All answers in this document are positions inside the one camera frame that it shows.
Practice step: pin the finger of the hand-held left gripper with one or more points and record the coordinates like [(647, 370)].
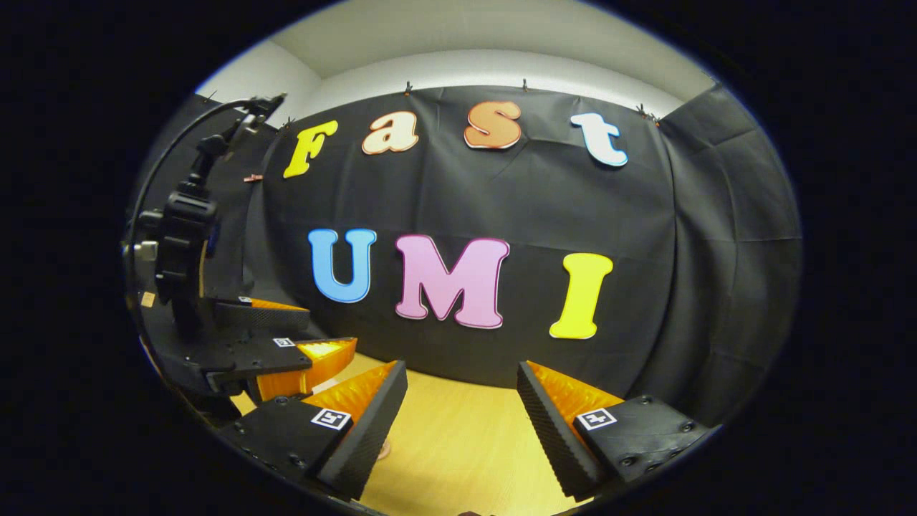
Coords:
[(315, 362), (261, 315)]

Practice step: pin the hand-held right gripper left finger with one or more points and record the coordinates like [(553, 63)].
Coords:
[(367, 437)]

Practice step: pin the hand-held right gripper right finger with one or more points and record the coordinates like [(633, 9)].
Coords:
[(551, 433)]

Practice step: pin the black backdrop cloth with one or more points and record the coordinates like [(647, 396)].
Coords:
[(537, 208)]

